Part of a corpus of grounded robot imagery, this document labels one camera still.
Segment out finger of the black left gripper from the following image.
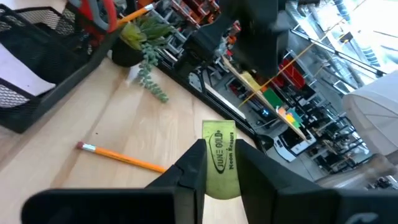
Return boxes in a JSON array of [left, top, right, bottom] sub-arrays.
[[175, 15, 237, 75]]

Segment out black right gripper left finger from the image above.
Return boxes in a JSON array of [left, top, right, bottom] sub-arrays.
[[21, 139, 208, 224]]

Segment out red storage bins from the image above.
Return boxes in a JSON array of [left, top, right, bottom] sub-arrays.
[[273, 58, 306, 91]]

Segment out wooden workbench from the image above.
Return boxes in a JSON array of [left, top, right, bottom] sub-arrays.
[[222, 55, 309, 142]]

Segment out black mesh desk organizer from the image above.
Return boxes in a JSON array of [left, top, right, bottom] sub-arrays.
[[0, 2, 123, 134]]

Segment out red handled scissors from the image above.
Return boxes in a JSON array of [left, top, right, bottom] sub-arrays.
[[67, 0, 119, 43]]

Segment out yellow hanging cable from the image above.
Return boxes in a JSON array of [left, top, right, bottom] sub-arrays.
[[238, 0, 369, 108]]

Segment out orange pencil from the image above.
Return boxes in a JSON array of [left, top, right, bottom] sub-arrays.
[[116, 2, 156, 28], [76, 141, 169, 174]]

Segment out green bin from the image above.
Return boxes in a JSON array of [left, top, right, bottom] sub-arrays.
[[262, 88, 285, 110]]

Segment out white black printer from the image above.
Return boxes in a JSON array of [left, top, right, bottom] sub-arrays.
[[273, 126, 317, 163]]

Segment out yellow-green eraser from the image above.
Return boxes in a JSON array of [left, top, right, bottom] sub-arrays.
[[201, 119, 242, 200]]

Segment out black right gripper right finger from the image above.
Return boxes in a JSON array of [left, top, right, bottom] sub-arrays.
[[235, 139, 398, 224]]

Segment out small potted succulent plant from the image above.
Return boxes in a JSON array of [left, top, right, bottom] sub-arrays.
[[111, 14, 175, 104]]

